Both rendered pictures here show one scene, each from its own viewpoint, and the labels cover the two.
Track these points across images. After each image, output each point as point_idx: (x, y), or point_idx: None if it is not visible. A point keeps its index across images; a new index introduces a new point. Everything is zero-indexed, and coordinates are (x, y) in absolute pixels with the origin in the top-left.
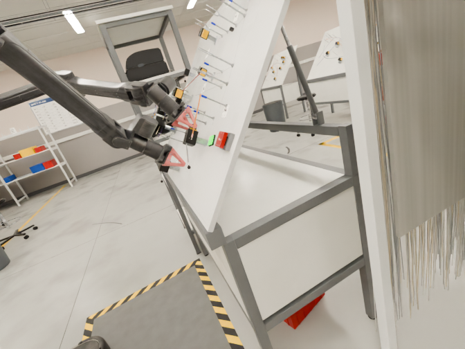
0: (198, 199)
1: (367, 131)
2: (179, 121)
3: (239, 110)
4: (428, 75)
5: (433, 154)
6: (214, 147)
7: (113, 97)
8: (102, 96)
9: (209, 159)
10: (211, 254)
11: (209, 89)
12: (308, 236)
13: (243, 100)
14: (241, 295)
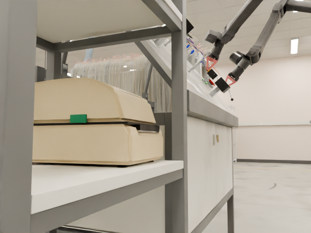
0: (227, 108)
1: None
2: (216, 63)
3: (199, 74)
4: None
5: None
6: (208, 85)
7: (242, 24)
8: (249, 15)
9: (212, 90)
10: (219, 196)
11: (168, 44)
12: None
13: (196, 71)
14: (233, 160)
